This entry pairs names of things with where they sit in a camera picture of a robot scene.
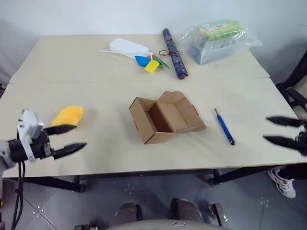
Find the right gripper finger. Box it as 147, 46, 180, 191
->
262, 135, 301, 152
265, 116, 304, 128

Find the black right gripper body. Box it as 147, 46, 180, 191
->
294, 119, 307, 157

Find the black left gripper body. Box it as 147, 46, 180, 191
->
31, 130, 55, 160

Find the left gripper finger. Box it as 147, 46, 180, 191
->
51, 142, 88, 161
44, 124, 78, 136

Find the yellow sponge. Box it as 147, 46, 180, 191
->
51, 105, 84, 127

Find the brown cardboard box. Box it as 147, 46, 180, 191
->
129, 90, 208, 145

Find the black trouser leg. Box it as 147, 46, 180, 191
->
279, 162, 307, 181

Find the black chair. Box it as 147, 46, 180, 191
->
275, 49, 307, 121

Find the black table leg bar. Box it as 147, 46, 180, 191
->
208, 165, 287, 186
23, 176, 86, 194

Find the white and red sneaker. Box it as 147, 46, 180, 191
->
267, 167, 296, 199

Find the dark rounded shape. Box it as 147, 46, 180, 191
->
170, 198, 201, 223
114, 201, 142, 225

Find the clear plastic bag of goods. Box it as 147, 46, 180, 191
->
180, 18, 263, 66

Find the white plastic bottle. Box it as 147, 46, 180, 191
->
108, 38, 149, 55

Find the colourful toy pinwheel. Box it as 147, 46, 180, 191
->
98, 49, 171, 74

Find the grey robot torso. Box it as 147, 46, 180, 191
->
103, 218, 232, 230

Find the blue patterned rolled scroll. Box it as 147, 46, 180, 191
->
162, 28, 189, 81

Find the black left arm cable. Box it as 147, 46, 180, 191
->
10, 160, 26, 230

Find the dark metal bracket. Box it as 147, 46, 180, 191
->
208, 203, 226, 227
74, 223, 99, 230

